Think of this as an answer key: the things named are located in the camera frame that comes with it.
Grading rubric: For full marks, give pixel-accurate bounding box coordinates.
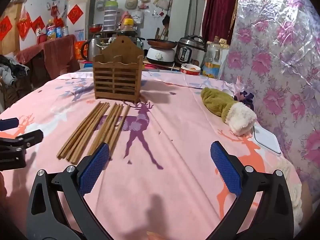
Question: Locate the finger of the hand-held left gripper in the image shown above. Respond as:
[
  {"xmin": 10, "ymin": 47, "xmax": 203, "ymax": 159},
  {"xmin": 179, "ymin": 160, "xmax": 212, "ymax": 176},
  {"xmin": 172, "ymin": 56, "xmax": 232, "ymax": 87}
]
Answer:
[
  {"xmin": 0, "ymin": 129, "xmax": 43, "ymax": 171},
  {"xmin": 0, "ymin": 117, "xmax": 20, "ymax": 131}
]

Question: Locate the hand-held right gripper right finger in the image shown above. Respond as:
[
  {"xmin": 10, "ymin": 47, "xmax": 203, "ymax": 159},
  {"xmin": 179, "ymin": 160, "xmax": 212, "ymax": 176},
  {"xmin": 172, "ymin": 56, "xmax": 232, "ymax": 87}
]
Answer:
[{"xmin": 210, "ymin": 141, "xmax": 294, "ymax": 240}]

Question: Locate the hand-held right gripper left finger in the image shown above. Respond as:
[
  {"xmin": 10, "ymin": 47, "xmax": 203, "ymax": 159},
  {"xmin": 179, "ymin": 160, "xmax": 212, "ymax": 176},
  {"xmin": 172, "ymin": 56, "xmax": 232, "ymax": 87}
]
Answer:
[{"xmin": 26, "ymin": 142, "xmax": 115, "ymax": 240}]

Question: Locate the pile of wooden chopsticks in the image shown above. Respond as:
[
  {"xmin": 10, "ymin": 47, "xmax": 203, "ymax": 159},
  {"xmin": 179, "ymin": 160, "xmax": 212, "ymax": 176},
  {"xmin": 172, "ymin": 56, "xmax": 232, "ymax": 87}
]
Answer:
[{"xmin": 57, "ymin": 101, "xmax": 131, "ymax": 163}]

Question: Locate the wooden utensil holder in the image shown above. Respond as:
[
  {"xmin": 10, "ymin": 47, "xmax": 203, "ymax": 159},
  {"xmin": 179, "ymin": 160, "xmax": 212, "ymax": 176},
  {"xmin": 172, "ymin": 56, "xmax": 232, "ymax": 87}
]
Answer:
[{"xmin": 93, "ymin": 35, "xmax": 145, "ymax": 103}]

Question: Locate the white smartphone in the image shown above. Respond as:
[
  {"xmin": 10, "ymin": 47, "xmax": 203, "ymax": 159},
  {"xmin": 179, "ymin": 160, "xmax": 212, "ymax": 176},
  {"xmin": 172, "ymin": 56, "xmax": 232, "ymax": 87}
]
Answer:
[{"xmin": 252, "ymin": 124, "xmax": 282, "ymax": 157}]

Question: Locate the pile of clothes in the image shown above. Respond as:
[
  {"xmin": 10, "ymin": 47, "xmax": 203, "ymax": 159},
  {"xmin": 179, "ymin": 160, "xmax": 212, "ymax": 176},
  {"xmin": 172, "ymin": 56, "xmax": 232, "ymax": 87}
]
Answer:
[{"xmin": 0, "ymin": 54, "xmax": 30, "ymax": 87}]

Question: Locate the green plush mitten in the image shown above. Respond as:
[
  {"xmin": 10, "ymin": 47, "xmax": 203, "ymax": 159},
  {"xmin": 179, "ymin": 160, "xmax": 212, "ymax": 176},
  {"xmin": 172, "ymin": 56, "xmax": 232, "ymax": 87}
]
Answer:
[{"xmin": 201, "ymin": 87, "xmax": 257, "ymax": 136}]

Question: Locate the pink deer print sheet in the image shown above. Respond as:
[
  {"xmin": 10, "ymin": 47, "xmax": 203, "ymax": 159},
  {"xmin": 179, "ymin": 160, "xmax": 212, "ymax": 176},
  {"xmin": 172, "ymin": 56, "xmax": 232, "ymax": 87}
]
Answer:
[{"xmin": 0, "ymin": 69, "xmax": 304, "ymax": 240}]

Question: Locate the dark purple scrunchie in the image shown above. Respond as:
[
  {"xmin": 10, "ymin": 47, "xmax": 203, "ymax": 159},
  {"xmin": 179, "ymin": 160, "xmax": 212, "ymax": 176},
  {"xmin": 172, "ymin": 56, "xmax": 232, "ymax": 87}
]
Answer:
[{"xmin": 234, "ymin": 91, "xmax": 255, "ymax": 110}]

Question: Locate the cream fluffy blanket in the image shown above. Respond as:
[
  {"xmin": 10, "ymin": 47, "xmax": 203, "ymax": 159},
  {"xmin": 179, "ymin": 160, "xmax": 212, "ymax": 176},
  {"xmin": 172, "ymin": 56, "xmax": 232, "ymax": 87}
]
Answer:
[{"xmin": 276, "ymin": 159, "xmax": 304, "ymax": 228}]

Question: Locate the wooden door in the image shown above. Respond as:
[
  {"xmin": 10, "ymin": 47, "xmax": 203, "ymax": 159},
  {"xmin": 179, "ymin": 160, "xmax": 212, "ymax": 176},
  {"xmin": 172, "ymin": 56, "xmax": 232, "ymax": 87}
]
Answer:
[{"xmin": 0, "ymin": 2, "xmax": 27, "ymax": 56}]

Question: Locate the red cloth covered table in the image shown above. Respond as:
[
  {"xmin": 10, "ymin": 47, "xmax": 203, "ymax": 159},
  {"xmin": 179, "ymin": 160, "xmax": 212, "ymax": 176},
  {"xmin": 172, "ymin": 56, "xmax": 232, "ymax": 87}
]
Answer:
[{"xmin": 15, "ymin": 34, "xmax": 81, "ymax": 80}]

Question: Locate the red jar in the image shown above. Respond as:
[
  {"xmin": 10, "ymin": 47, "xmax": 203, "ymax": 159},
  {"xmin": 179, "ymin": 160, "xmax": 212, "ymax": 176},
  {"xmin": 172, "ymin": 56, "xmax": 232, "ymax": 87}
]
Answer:
[{"xmin": 37, "ymin": 28, "xmax": 48, "ymax": 44}]

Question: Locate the red paper diamond decoration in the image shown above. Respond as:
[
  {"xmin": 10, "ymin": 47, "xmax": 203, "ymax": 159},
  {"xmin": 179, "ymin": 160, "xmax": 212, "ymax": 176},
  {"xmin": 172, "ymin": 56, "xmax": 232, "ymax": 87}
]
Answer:
[
  {"xmin": 31, "ymin": 16, "xmax": 46, "ymax": 35},
  {"xmin": 66, "ymin": 4, "xmax": 85, "ymax": 25},
  {"xmin": 0, "ymin": 15, "xmax": 13, "ymax": 41}
]

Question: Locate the blue plastic box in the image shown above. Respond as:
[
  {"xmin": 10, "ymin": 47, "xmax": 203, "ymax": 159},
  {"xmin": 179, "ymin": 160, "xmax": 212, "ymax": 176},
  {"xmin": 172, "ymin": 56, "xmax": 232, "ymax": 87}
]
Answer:
[{"xmin": 79, "ymin": 60, "xmax": 95, "ymax": 70}]

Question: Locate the red knot decoration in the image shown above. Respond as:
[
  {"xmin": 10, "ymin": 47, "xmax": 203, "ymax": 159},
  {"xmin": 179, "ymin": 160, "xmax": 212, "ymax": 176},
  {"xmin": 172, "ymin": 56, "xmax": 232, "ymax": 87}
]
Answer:
[{"xmin": 16, "ymin": 12, "xmax": 33, "ymax": 40}]

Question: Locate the orange gift box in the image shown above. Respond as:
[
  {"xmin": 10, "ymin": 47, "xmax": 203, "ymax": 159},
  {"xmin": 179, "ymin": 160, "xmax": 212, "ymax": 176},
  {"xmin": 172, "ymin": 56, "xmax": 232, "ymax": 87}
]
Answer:
[{"xmin": 74, "ymin": 41, "xmax": 88, "ymax": 61}]

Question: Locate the yellow oil bottle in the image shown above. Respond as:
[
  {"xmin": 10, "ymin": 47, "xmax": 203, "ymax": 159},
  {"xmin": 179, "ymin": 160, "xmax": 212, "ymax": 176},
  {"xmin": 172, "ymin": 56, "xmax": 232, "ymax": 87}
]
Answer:
[{"xmin": 46, "ymin": 19, "xmax": 57, "ymax": 41}]

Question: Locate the red and white bowl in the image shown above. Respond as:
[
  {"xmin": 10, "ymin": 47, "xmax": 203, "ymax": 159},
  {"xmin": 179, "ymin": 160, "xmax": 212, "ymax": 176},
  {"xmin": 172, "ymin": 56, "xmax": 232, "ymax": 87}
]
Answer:
[{"xmin": 180, "ymin": 64, "xmax": 202, "ymax": 76}]

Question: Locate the stainless steel kettle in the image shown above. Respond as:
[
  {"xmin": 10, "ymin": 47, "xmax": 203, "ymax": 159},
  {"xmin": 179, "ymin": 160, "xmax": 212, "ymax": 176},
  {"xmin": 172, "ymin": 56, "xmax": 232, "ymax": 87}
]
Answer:
[{"xmin": 80, "ymin": 37, "xmax": 102, "ymax": 62}]

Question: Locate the clear plastic bottle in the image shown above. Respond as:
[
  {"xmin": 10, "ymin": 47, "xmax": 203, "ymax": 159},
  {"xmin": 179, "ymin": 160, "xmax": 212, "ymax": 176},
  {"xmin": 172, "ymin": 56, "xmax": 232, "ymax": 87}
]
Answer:
[{"xmin": 202, "ymin": 36, "xmax": 223, "ymax": 79}]

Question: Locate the white refrigerator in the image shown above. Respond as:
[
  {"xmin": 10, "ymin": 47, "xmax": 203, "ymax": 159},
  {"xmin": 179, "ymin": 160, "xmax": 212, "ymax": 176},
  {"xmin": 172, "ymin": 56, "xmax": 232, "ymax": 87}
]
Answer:
[{"xmin": 65, "ymin": 0, "xmax": 97, "ymax": 42}]

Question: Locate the floral foil sheet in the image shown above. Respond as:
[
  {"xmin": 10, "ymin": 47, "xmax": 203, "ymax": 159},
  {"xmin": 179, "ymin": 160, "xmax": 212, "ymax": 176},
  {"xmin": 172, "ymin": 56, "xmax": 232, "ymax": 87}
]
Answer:
[{"xmin": 220, "ymin": 0, "xmax": 320, "ymax": 205}]

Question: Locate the dark frying pan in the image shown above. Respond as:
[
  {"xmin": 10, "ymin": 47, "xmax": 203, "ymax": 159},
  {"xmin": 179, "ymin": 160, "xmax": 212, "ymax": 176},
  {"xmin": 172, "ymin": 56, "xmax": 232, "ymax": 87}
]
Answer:
[{"xmin": 146, "ymin": 38, "xmax": 178, "ymax": 49}]

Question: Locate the stack of steamer trays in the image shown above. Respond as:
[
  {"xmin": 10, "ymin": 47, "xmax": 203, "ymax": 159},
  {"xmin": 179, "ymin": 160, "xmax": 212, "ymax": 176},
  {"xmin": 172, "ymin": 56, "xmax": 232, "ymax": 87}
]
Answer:
[{"xmin": 103, "ymin": 0, "xmax": 118, "ymax": 32}]

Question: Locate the yellow lid jar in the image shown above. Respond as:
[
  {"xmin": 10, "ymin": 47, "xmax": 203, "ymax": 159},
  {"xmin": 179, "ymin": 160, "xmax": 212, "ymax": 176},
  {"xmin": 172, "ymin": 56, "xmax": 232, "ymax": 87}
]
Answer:
[{"xmin": 122, "ymin": 18, "xmax": 135, "ymax": 32}]

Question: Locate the pink thermos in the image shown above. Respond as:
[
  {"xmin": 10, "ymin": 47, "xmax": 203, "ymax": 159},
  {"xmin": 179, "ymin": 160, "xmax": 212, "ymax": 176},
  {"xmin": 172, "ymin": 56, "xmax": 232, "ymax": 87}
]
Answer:
[{"xmin": 121, "ymin": 10, "xmax": 130, "ymax": 30}]

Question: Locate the white printed bag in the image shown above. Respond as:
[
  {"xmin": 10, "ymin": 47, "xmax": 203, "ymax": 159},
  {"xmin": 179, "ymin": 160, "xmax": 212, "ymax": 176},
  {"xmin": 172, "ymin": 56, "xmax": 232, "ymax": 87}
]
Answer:
[{"xmin": 132, "ymin": 11, "xmax": 145, "ymax": 25}]

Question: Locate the dark red curtain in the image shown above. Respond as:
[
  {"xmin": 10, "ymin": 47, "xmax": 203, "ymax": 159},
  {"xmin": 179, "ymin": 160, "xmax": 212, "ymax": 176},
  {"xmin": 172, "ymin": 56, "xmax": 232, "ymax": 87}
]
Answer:
[{"xmin": 201, "ymin": 0, "xmax": 241, "ymax": 45}]

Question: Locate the beige hanging bag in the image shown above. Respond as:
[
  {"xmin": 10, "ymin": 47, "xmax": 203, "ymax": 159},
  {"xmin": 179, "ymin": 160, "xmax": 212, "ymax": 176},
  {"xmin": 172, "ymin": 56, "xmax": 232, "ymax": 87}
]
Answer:
[{"xmin": 125, "ymin": 0, "xmax": 139, "ymax": 11}]

